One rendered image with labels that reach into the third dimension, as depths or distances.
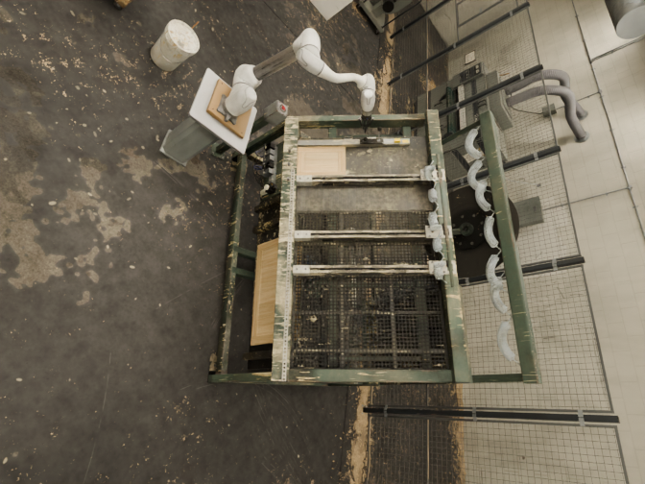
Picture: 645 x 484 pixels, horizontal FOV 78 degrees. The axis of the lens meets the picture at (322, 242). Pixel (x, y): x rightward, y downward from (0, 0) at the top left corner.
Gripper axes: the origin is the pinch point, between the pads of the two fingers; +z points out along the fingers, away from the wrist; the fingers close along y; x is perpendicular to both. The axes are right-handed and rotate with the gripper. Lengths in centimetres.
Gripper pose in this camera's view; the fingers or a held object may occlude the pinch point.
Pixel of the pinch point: (365, 129)
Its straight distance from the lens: 341.5
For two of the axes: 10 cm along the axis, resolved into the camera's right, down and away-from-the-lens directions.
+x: -0.1, 9.3, -3.6
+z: 0.4, 3.6, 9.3
